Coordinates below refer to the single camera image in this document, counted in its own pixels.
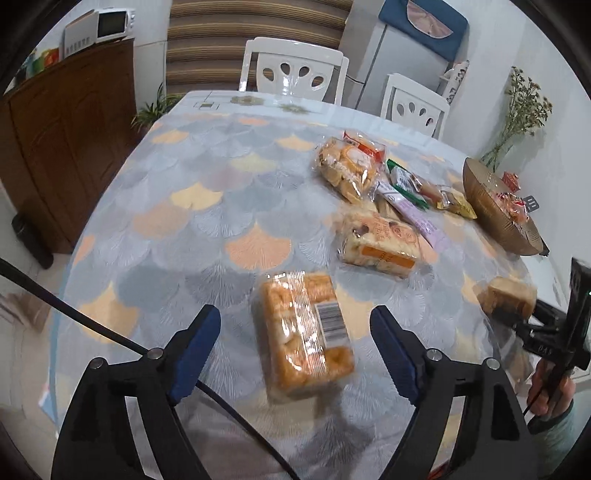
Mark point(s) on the white plastic chair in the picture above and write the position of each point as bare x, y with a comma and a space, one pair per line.
295, 69
415, 106

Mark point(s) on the yellow snack packet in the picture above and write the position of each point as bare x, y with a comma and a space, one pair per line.
459, 205

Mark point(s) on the striped window blind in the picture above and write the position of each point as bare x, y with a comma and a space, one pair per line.
254, 41

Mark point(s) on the person's right forearm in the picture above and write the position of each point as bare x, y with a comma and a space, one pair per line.
561, 443

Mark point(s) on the blue cloth cover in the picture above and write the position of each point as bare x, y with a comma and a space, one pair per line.
425, 23

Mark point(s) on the light purple snack bar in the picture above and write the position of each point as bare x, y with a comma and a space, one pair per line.
413, 217

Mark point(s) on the clear bread packet red label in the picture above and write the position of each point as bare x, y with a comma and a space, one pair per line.
346, 168

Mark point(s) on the green potted plant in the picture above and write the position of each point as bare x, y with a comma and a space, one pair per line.
152, 110

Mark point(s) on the black trash bin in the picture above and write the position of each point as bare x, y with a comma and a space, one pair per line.
30, 240

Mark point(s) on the scallop patterned tablecloth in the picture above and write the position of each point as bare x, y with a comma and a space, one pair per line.
207, 207

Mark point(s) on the brown wooden cabinet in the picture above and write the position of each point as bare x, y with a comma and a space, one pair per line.
69, 138

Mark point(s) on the white microwave oven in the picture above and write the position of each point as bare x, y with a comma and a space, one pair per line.
115, 25

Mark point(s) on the person's right hand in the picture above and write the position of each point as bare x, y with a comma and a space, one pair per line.
547, 392

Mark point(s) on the white narrow rack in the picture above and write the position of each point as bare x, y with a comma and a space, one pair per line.
457, 78

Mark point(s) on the green snack bar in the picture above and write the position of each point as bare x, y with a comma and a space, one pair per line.
406, 182

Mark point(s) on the green canister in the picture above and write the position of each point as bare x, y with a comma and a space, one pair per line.
34, 64

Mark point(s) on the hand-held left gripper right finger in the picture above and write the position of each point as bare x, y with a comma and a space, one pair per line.
395, 355

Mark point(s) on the white refrigerator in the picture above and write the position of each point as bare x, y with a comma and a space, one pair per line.
383, 69

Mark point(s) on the grey phone stand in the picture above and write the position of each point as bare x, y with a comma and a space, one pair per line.
532, 203

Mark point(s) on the small brown snack packet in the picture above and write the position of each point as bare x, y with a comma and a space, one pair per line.
431, 190

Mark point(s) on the dried flowers in glass vase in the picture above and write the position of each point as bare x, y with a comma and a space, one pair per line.
524, 106

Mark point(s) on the small bread slice packet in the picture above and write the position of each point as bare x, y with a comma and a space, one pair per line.
505, 293

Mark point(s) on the orange bread packet barcode label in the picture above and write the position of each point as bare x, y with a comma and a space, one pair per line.
295, 332

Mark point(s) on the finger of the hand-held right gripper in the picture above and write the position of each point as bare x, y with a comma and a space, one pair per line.
551, 311
508, 321

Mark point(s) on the golden woven bowl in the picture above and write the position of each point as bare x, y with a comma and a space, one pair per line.
494, 221

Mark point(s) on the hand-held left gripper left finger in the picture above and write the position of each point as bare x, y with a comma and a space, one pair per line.
194, 355

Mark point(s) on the orange box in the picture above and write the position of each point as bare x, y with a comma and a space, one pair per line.
51, 56

